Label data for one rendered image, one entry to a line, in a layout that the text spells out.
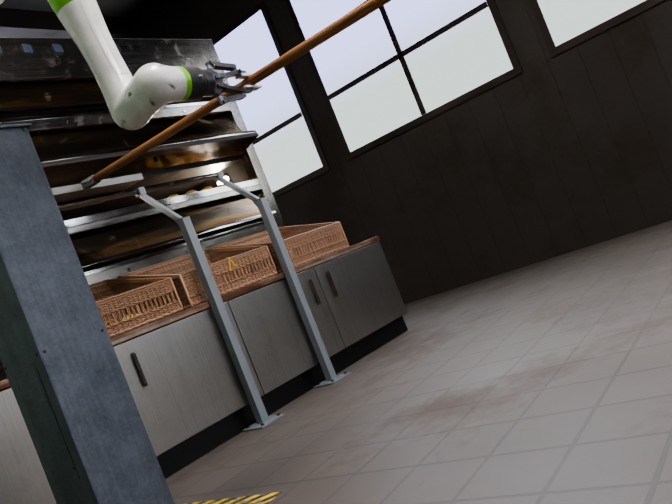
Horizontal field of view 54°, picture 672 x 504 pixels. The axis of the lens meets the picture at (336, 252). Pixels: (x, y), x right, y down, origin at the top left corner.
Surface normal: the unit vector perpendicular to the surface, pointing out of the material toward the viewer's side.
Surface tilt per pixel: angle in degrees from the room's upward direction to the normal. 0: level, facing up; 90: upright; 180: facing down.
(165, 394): 90
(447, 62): 90
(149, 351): 90
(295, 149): 90
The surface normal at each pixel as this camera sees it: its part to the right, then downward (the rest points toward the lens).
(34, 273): 0.74, -0.30
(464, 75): -0.55, 0.22
